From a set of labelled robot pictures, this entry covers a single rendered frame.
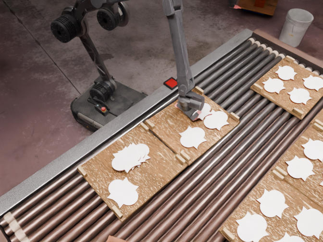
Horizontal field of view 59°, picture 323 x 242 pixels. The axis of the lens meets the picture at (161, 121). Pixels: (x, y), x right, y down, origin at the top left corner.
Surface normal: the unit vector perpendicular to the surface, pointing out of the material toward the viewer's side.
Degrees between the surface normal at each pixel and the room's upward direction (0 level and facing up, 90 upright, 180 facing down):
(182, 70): 61
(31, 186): 0
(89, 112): 0
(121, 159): 0
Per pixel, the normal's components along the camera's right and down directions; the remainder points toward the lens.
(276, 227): 0.03, -0.62
